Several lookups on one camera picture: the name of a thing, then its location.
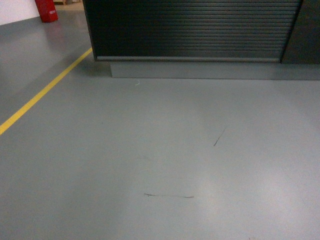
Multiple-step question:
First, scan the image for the black checkout counter cabinet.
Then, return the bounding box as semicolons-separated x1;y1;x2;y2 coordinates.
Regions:
83;0;320;81

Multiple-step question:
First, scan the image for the red fire extinguisher box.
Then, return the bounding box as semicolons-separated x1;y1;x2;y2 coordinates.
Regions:
35;0;59;23

